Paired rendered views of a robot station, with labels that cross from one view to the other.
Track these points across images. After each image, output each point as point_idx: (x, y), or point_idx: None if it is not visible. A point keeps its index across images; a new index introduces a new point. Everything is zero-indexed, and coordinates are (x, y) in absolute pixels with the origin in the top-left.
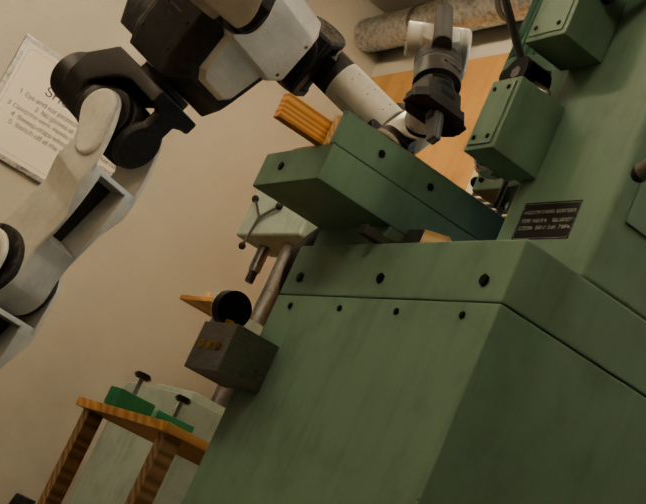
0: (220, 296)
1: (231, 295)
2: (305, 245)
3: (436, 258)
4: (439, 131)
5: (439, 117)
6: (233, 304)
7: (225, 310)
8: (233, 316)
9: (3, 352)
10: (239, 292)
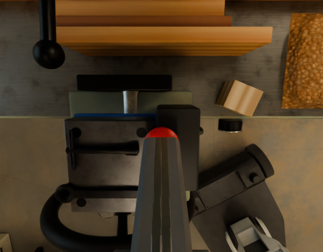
0: (242, 123)
1: (239, 120)
2: (191, 203)
3: None
4: (155, 157)
5: (168, 217)
6: (234, 119)
7: (235, 118)
8: (228, 118)
9: (243, 249)
10: (236, 120)
